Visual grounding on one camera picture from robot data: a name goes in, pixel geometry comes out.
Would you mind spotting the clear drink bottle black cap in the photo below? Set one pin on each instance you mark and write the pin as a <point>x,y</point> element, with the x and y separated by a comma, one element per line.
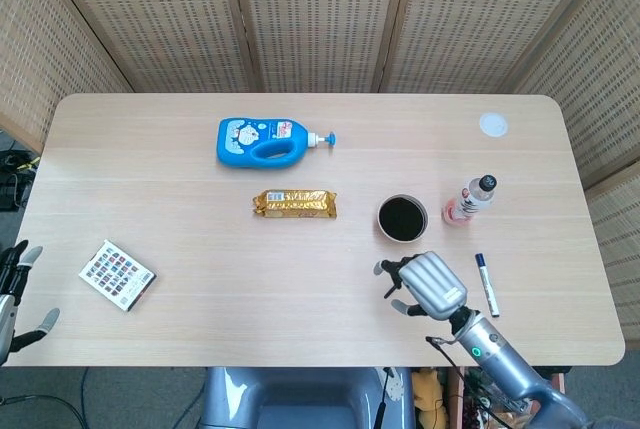
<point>470,201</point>

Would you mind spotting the gold cookie package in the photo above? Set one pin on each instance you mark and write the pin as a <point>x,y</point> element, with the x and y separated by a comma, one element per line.
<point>295,204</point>

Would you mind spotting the colourful printed card box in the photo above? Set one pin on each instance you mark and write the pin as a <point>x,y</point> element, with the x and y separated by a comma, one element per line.
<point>117,274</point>

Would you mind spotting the white marker blue cap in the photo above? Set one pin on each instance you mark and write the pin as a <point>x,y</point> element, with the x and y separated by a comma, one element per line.
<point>487,286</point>

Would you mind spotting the grey robot torso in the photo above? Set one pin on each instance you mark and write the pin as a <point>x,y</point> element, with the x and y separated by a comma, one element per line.
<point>300,399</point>

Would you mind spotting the blue pump detergent bottle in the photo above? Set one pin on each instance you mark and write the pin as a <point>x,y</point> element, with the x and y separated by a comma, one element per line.
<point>240,141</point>

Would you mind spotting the yellow plush toy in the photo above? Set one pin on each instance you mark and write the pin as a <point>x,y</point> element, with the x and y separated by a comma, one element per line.
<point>427,394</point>

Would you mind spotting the woven bamboo folding screen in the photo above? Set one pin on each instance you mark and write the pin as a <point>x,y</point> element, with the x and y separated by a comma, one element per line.
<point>320,24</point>

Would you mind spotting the black floor equipment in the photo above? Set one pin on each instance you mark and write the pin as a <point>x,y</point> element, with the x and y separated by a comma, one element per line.
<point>10,194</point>

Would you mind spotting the brown wooden crate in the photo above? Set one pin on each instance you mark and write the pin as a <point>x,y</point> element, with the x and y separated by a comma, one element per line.
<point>454,394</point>

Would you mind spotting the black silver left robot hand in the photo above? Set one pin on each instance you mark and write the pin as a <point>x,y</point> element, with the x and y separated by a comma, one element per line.
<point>12,274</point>

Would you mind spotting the white plastic cup lid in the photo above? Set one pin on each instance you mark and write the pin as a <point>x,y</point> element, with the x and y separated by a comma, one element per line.
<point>494,125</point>

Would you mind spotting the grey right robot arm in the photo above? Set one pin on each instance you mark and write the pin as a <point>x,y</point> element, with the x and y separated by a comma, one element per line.
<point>500,356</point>

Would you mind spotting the black round bowl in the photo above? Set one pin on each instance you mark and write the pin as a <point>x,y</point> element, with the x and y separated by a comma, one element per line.
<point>402,219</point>

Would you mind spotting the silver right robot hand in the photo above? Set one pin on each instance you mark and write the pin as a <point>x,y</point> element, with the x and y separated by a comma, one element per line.
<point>432,281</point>

